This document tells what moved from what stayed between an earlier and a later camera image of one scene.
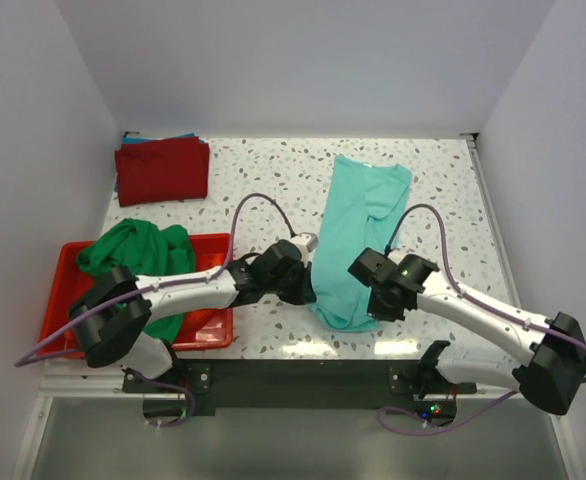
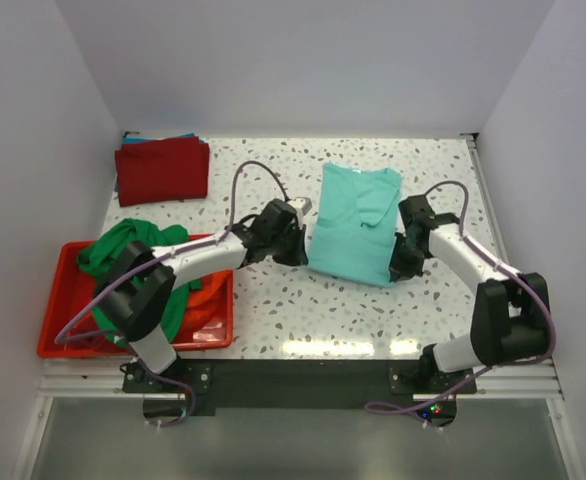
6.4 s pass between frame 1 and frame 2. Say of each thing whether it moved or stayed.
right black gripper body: moved
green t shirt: stayed
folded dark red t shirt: stayed
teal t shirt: moved
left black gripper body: moved
